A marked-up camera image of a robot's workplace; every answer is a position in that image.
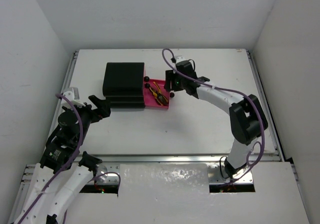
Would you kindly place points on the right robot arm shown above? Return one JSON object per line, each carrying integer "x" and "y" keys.
{"x": 247, "y": 119}

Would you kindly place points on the yellow long-nose pliers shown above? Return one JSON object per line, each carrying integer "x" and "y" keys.
{"x": 156, "y": 93}

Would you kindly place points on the white front cover panel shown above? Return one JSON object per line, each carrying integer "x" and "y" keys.
{"x": 163, "y": 180}

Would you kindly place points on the pink bottom drawer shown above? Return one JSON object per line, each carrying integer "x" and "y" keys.
{"x": 149, "y": 100}

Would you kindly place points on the pink drawer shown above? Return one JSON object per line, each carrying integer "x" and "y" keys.
{"x": 146, "y": 79}
{"x": 149, "y": 100}
{"x": 147, "y": 85}

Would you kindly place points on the pink top drawer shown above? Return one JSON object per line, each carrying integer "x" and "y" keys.
{"x": 146, "y": 79}

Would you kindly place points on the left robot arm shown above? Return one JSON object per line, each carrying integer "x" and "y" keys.
{"x": 52, "y": 192}

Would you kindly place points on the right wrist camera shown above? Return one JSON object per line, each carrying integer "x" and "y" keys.
{"x": 178, "y": 59}

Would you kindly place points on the black drawer cabinet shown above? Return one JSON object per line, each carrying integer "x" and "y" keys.
{"x": 123, "y": 84}

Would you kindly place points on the yellow combination pliers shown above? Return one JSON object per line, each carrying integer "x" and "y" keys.
{"x": 164, "y": 100}

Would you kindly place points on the aluminium frame rail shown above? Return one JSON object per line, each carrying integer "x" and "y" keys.
{"x": 215, "y": 167}

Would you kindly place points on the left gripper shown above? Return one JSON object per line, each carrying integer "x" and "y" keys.
{"x": 94, "y": 108}

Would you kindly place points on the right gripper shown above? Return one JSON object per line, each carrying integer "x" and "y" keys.
{"x": 170, "y": 85}

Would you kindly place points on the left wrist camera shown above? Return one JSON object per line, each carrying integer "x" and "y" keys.
{"x": 72, "y": 94}

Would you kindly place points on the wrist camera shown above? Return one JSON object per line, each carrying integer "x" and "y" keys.
{"x": 178, "y": 59}
{"x": 72, "y": 94}

